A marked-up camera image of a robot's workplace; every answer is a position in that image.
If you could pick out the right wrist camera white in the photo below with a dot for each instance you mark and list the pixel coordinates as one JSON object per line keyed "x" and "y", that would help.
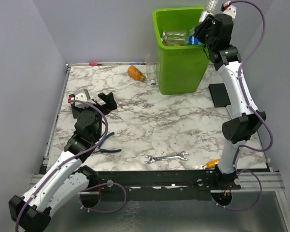
{"x": 228, "y": 9}

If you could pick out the black flat box left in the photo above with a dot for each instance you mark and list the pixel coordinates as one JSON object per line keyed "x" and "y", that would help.
{"x": 71, "y": 97}

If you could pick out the blue handle pliers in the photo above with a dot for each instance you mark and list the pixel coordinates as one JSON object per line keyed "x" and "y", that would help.
{"x": 102, "y": 149}

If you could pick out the silver open-end wrench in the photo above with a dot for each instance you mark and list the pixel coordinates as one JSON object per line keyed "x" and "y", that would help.
{"x": 180, "y": 156}

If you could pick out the orange handle screwdriver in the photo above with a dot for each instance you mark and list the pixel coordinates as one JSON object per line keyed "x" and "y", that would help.
{"x": 211, "y": 164}

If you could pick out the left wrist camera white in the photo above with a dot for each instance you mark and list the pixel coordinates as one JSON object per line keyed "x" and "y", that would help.
{"x": 82, "y": 95}

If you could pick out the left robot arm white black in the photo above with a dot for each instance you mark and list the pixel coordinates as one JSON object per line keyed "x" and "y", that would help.
{"x": 33, "y": 210}

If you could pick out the tall clear bottle by bin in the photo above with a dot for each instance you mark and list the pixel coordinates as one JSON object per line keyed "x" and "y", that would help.
{"x": 150, "y": 70}

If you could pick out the orange bottle at front edge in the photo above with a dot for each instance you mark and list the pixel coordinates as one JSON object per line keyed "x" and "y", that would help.
{"x": 168, "y": 43}

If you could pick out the black flat box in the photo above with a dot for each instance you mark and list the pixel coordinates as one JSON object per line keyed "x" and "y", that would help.
{"x": 71, "y": 97}
{"x": 219, "y": 95}

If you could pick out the clear bottle blue label back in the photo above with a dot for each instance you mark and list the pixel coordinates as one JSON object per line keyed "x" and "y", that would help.
{"x": 191, "y": 39}

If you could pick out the green plastic bin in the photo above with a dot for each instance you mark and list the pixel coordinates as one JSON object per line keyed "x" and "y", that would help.
{"x": 179, "y": 69}

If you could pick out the blue marker pen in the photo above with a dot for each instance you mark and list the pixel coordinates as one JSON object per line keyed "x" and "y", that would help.
{"x": 137, "y": 63}

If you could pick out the black flat box right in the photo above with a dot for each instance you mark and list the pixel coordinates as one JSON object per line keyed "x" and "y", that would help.
{"x": 219, "y": 95}

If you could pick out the orange juice bottle back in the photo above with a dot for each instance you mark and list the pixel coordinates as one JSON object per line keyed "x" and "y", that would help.
{"x": 136, "y": 74}

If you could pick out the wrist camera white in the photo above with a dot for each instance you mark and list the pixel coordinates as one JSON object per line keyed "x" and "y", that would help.
{"x": 82, "y": 95}
{"x": 228, "y": 9}

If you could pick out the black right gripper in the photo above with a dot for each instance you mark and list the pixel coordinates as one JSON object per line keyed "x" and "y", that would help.
{"x": 199, "y": 29}

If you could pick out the large clear bottle in bin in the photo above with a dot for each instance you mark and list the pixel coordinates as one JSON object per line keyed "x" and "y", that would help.
{"x": 175, "y": 36}

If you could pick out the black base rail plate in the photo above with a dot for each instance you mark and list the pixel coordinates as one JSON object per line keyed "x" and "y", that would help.
{"x": 199, "y": 185}

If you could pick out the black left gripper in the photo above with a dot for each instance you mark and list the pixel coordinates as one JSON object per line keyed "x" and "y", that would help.
{"x": 110, "y": 104}

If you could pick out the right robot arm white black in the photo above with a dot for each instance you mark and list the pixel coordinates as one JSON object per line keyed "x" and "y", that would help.
{"x": 215, "y": 31}

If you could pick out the brown tea bottle green cap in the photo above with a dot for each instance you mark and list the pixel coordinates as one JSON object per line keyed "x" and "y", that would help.
{"x": 208, "y": 9}

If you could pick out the red marker pen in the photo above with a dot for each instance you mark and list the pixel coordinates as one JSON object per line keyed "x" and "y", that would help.
{"x": 95, "y": 64}

